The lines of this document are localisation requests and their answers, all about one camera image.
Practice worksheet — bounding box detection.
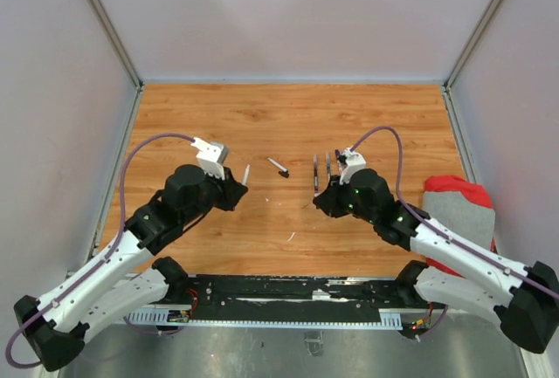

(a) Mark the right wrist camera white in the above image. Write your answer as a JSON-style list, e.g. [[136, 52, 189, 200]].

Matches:
[[336, 148, 366, 185]]

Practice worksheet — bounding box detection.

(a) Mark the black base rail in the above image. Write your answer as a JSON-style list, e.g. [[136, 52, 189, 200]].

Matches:
[[172, 275, 429, 323]]

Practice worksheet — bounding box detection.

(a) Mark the red and grey cloth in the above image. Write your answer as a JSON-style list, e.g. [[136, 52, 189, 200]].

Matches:
[[422, 175, 495, 251]]

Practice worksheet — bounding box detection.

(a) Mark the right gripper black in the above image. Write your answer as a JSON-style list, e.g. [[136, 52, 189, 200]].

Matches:
[[314, 172, 377, 225]]

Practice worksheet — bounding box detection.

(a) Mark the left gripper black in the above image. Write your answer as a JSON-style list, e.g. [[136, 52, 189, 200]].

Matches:
[[181, 164, 248, 225]]

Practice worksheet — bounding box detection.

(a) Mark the purple cable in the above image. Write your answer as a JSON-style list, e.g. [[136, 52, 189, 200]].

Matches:
[[351, 126, 559, 300], [6, 133, 197, 369]]

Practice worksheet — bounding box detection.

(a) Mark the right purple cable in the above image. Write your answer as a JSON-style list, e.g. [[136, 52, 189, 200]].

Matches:
[[351, 126, 559, 300]]

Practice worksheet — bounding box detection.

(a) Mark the white pen black end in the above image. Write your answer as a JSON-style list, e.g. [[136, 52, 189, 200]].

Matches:
[[267, 157, 287, 172]]

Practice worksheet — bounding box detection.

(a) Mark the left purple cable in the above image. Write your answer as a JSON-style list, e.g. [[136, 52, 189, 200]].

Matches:
[[6, 133, 197, 369]]

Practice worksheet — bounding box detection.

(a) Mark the blue gel pen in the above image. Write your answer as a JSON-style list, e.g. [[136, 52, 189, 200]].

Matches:
[[325, 152, 332, 186]]

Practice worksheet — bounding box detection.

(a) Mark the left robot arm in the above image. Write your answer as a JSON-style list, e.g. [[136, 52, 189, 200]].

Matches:
[[14, 164, 248, 372]]

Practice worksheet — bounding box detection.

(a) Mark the white thin pen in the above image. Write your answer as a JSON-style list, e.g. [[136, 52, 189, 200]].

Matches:
[[242, 164, 251, 186]]

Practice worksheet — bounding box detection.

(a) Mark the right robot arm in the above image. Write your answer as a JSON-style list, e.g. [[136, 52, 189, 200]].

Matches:
[[313, 168, 558, 354]]

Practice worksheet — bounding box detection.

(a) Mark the aluminium frame rail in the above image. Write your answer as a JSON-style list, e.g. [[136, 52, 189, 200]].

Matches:
[[38, 271, 547, 378]]

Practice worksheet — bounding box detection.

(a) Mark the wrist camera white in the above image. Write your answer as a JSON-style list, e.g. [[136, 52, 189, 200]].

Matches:
[[336, 148, 366, 185], [191, 137, 229, 180]]

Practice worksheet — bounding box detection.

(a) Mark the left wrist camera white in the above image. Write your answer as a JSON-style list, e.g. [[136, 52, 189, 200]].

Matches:
[[191, 137, 229, 180]]

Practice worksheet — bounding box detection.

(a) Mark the purple gel pen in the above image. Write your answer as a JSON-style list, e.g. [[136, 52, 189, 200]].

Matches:
[[313, 154, 320, 196]]

